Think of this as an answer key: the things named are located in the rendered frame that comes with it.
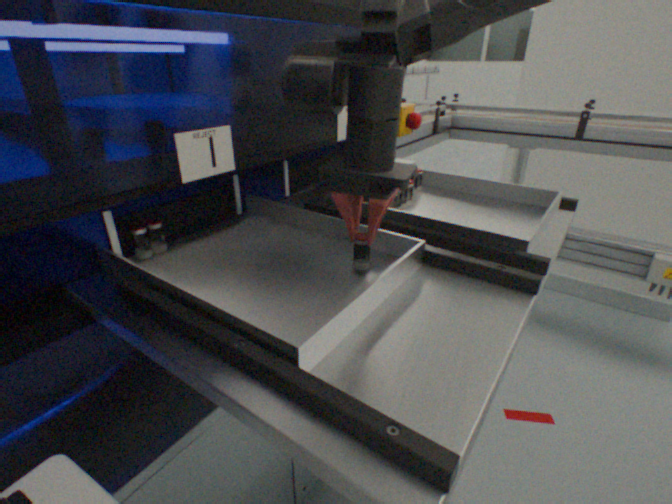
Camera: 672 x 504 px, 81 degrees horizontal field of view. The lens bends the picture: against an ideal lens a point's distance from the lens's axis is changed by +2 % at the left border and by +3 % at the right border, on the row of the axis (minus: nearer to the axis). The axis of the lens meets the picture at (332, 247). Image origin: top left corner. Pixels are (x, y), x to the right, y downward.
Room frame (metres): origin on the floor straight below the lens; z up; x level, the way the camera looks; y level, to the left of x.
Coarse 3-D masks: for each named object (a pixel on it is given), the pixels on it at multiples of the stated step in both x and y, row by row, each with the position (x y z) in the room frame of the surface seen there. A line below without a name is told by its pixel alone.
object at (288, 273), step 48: (192, 240) 0.54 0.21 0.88; (240, 240) 0.54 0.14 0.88; (288, 240) 0.54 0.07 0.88; (336, 240) 0.54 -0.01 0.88; (384, 240) 0.50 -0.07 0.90; (192, 288) 0.40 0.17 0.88; (240, 288) 0.40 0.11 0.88; (288, 288) 0.40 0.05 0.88; (336, 288) 0.40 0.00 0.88; (384, 288) 0.38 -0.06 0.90; (288, 336) 0.31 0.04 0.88; (336, 336) 0.30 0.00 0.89
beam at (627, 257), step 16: (576, 240) 1.30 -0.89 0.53; (592, 240) 1.27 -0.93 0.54; (608, 240) 1.25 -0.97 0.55; (624, 240) 1.25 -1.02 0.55; (640, 240) 1.25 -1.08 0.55; (560, 256) 1.33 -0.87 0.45; (576, 256) 1.29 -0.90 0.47; (592, 256) 1.26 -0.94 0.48; (608, 256) 1.24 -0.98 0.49; (624, 256) 1.21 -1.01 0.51; (640, 256) 1.19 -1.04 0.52; (608, 272) 1.23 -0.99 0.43; (624, 272) 1.21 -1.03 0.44; (640, 272) 1.18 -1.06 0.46
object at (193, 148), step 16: (224, 128) 0.54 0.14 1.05; (176, 144) 0.48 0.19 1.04; (192, 144) 0.49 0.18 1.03; (208, 144) 0.51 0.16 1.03; (224, 144) 0.53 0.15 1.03; (192, 160) 0.49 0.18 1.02; (208, 160) 0.51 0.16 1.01; (224, 160) 0.53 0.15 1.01; (192, 176) 0.49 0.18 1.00; (208, 176) 0.51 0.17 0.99
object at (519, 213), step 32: (416, 192) 0.77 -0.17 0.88; (448, 192) 0.77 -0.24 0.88; (480, 192) 0.75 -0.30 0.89; (512, 192) 0.72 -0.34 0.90; (544, 192) 0.69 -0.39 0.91; (416, 224) 0.56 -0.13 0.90; (448, 224) 0.53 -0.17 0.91; (480, 224) 0.60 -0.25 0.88; (512, 224) 0.60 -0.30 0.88; (544, 224) 0.56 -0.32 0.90
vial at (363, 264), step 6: (354, 240) 0.44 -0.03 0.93; (354, 246) 0.44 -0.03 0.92; (360, 246) 0.44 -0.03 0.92; (366, 246) 0.44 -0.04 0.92; (354, 252) 0.44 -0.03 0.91; (360, 252) 0.44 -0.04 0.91; (366, 252) 0.44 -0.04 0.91; (354, 258) 0.44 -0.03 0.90; (360, 258) 0.44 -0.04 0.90; (366, 258) 0.44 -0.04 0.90; (354, 264) 0.44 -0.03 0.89; (360, 264) 0.44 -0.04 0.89; (366, 264) 0.44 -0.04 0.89
